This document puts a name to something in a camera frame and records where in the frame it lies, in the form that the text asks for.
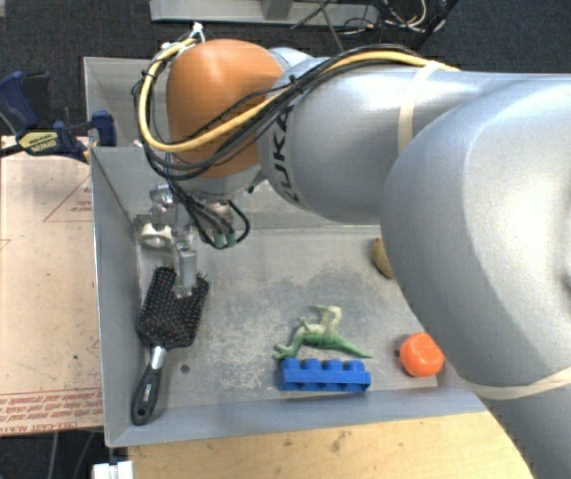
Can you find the brown cardboard board red print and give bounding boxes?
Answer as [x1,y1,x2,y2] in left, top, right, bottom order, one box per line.
[0,135,105,438]

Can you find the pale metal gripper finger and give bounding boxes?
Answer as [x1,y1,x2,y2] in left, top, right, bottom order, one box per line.
[173,248,200,299]

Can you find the blue toy building brick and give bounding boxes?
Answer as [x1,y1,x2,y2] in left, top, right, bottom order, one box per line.
[278,356,373,395]

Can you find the grey metal bin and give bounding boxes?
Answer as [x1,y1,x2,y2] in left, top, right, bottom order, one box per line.
[83,56,490,449]

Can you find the orange round toy piece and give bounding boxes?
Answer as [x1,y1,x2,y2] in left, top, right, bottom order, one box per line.
[397,331,446,379]

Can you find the green toy dinosaur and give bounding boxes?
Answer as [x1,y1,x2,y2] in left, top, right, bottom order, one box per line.
[272,304,374,361]

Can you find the tan rounded toy food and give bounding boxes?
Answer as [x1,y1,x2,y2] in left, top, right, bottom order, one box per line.
[368,237,396,280]

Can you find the black hairbrush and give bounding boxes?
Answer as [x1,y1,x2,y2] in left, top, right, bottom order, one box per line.
[130,264,212,427]

